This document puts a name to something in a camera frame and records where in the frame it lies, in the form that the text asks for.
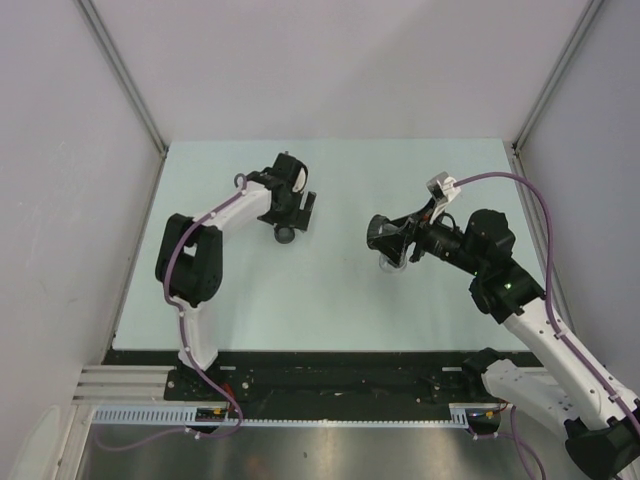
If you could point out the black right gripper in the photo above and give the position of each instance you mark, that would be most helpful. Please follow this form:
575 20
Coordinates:
422 233

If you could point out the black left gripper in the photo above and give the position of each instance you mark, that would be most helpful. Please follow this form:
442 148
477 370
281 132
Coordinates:
298 218

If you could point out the clear elbow fitting with grey nut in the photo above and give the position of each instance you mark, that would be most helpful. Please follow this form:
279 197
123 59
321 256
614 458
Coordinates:
388 238

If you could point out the dark grey threaded ring nut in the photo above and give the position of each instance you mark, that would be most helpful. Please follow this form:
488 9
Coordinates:
284 235

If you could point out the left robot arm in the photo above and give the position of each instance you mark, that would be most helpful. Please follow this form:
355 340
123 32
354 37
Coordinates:
190 260

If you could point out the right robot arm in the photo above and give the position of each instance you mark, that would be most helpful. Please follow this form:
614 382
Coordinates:
591 412

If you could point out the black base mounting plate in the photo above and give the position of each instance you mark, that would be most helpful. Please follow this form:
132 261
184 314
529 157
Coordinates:
330 380

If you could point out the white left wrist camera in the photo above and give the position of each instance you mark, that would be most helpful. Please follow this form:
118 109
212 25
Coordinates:
301 181

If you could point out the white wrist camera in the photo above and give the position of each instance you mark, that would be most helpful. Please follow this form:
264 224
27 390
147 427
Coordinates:
443 191
301 181

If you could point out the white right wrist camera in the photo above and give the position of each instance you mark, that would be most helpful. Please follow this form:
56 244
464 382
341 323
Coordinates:
443 191

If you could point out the white slotted cable duct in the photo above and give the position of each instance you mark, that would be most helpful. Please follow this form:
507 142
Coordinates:
455 415

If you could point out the left aluminium frame post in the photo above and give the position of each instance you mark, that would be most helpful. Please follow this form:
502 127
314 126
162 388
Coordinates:
106 44

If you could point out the aluminium frame post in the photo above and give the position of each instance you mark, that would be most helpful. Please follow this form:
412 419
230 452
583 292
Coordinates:
106 44
568 54

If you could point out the right aluminium frame post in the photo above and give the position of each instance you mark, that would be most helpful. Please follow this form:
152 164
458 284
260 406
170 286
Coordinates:
568 54

